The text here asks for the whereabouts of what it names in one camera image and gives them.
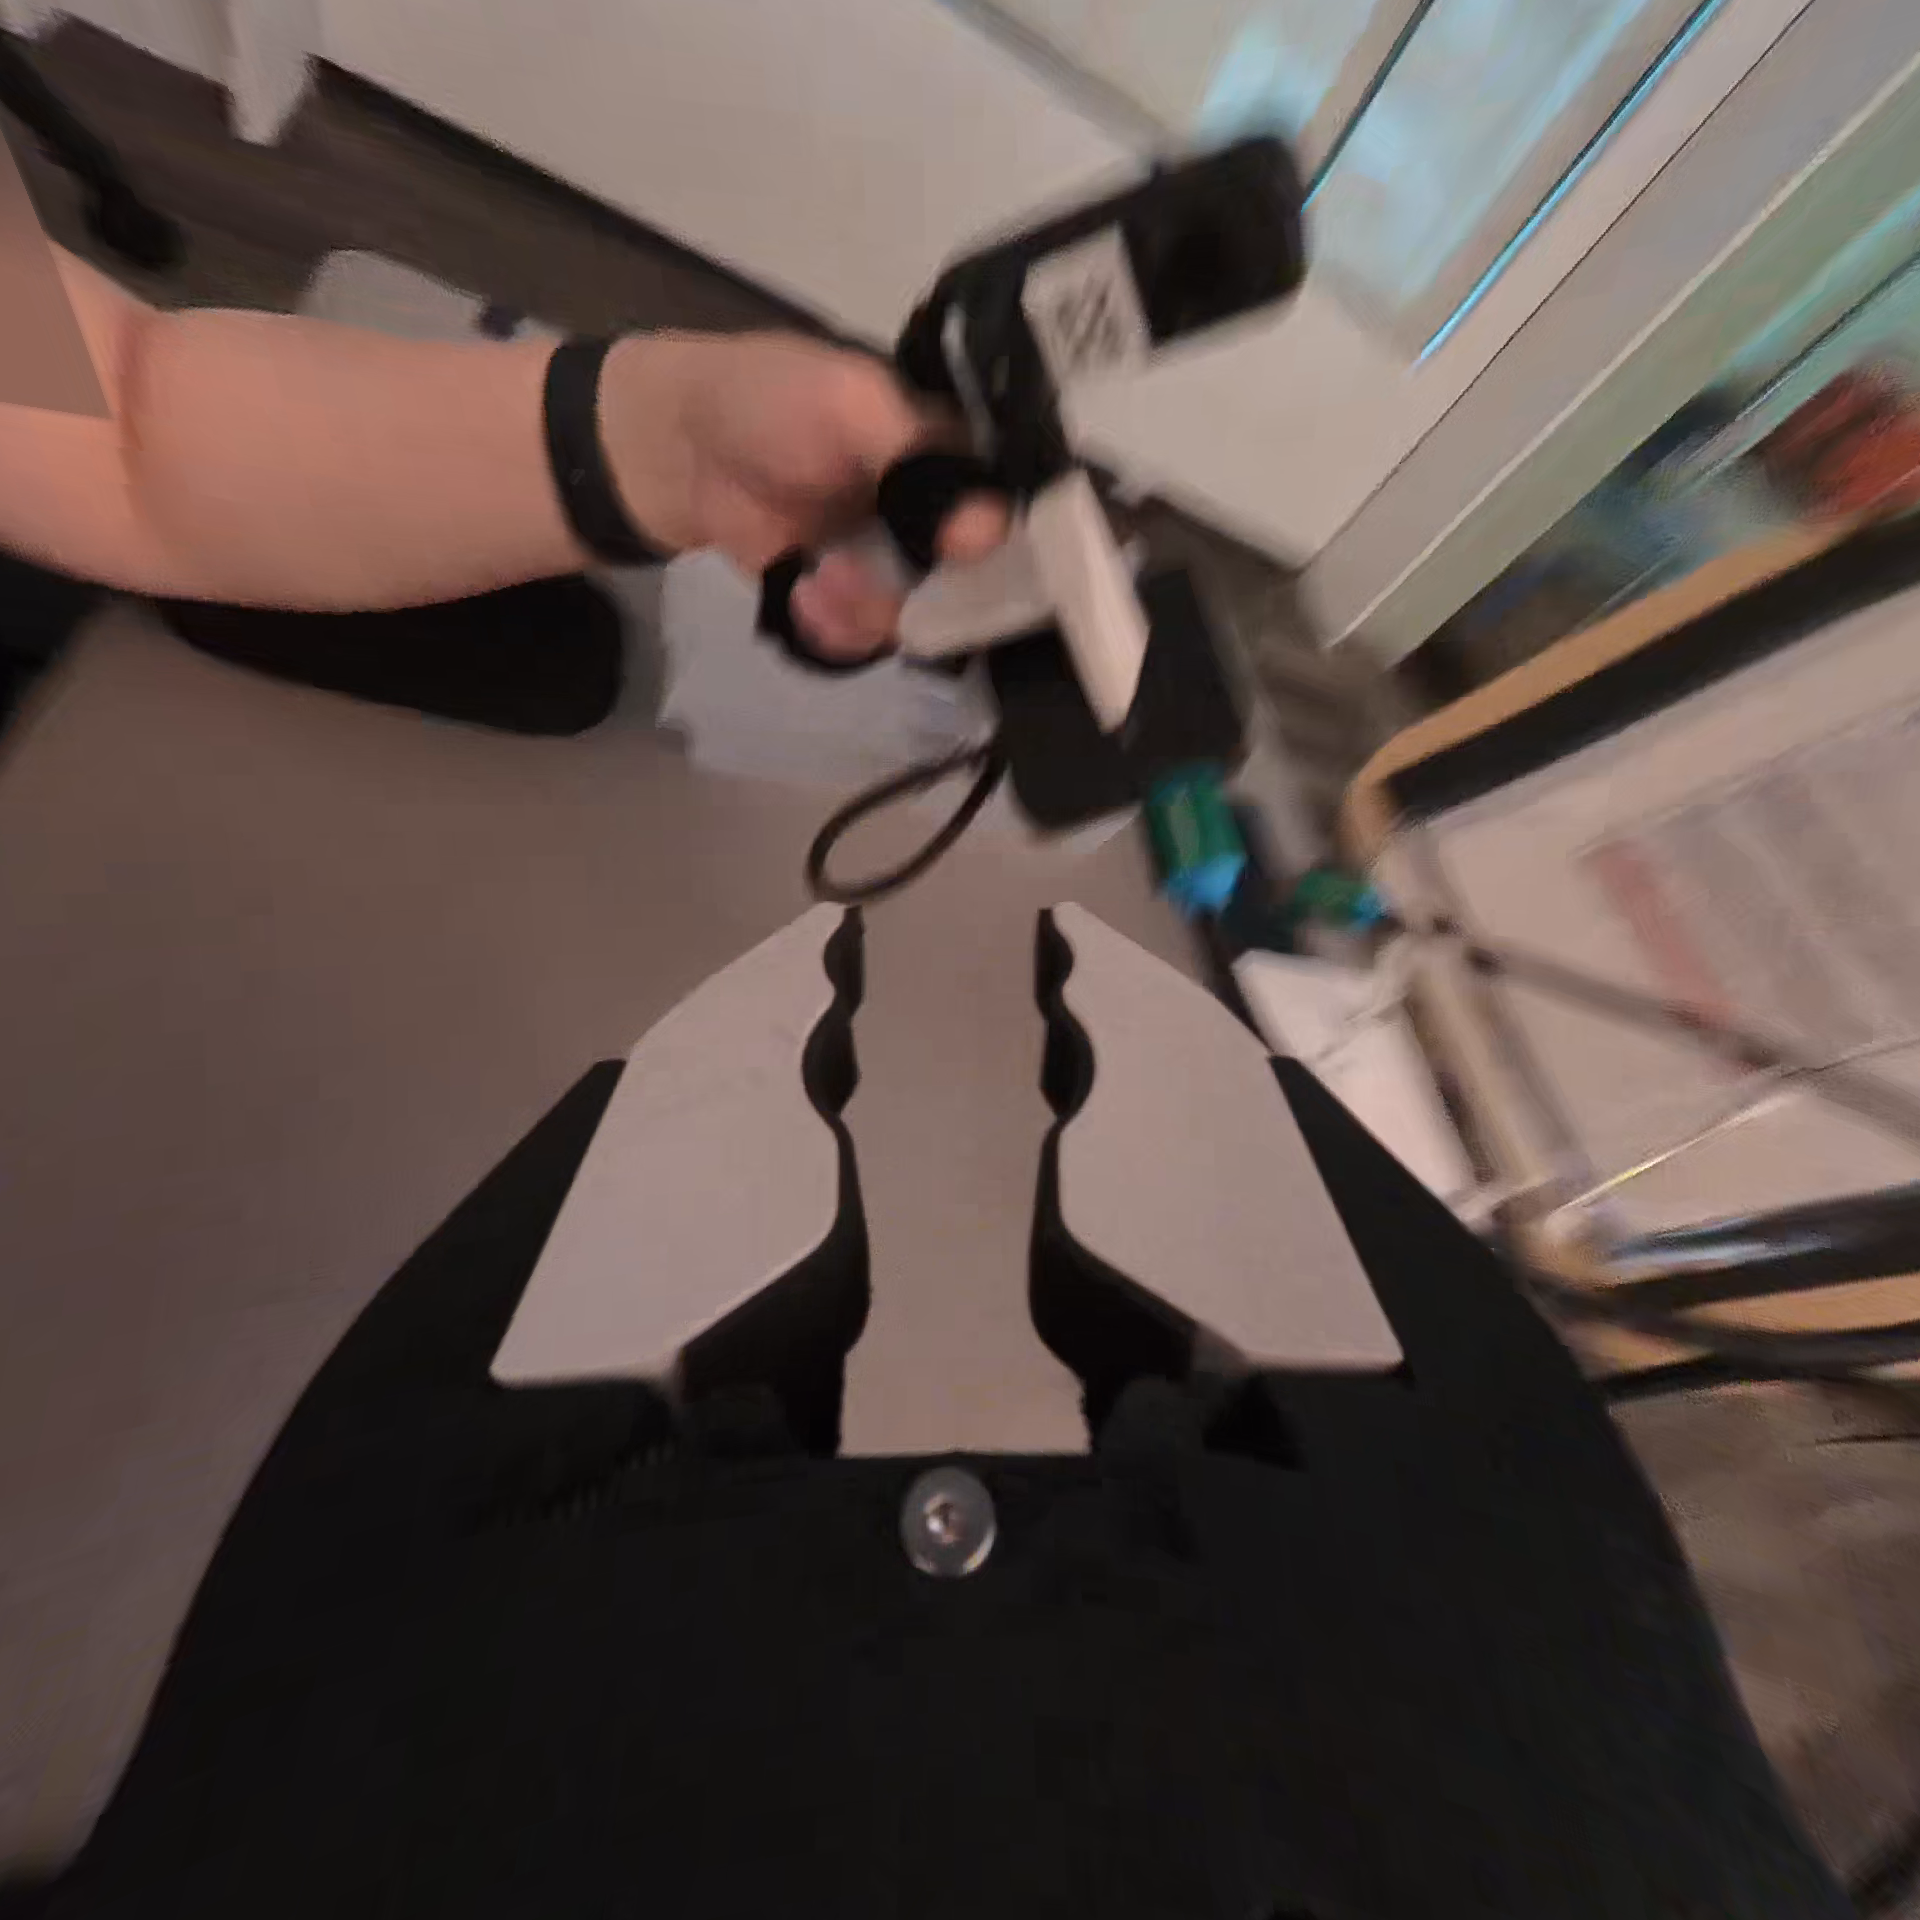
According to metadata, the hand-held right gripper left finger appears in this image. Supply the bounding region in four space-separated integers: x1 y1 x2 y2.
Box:
492 901 876 1453

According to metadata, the printed instruction sheet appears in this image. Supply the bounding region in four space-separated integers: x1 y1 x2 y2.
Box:
1574 735 1920 1080

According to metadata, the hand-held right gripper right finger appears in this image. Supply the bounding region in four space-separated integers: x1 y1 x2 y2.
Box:
1030 901 1407 1453

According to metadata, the glass window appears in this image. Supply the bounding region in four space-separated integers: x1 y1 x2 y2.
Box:
1200 0 1920 367

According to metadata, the black framed display board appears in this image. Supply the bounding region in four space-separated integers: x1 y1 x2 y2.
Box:
1370 599 1920 1201

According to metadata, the white stand base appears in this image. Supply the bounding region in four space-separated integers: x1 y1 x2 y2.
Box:
1237 937 1502 1201

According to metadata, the person's left hand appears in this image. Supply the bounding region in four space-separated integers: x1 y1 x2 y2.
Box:
598 334 1017 664

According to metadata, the person's left forearm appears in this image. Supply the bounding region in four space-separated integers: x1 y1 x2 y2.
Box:
0 293 588 615

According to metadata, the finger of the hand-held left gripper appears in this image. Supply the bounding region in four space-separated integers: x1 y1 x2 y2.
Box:
1030 472 1156 740

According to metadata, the rounded wooden panel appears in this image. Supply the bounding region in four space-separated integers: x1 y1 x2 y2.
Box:
1338 509 1920 1382

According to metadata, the clear plastic bin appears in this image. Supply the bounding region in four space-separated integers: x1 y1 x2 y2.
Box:
293 247 998 781

